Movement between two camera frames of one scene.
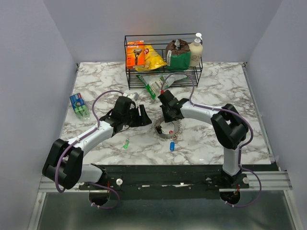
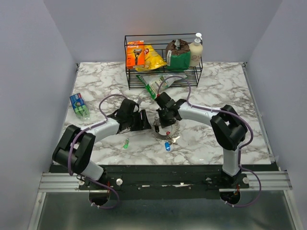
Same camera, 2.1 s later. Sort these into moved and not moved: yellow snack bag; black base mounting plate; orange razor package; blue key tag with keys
Moved: blue key tag with keys
Not moved: yellow snack bag; orange razor package; black base mounting plate
